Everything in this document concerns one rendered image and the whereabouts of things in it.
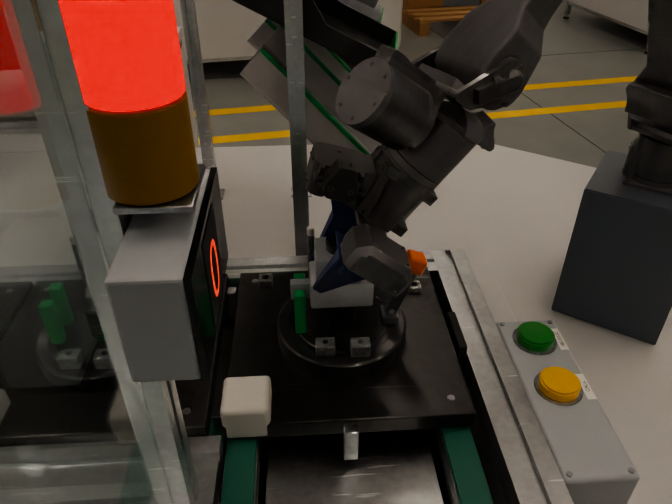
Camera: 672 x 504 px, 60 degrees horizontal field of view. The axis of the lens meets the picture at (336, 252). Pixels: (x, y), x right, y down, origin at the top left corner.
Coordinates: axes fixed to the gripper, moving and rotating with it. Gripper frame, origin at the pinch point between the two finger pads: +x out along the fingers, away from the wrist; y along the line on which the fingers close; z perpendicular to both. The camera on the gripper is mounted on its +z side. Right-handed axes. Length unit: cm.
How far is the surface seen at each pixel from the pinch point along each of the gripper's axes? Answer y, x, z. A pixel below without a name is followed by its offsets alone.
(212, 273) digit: 19.8, -4.6, 14.6
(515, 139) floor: -265, 8, -166
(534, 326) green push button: 0.7, -5.1, -24.1
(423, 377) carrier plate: 7.2, 3.5, -13.3
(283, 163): -66, 21, -8
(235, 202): -49, 27, -1
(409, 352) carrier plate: 3.5, 4.0, -12.7
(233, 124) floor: -300, 112, -32
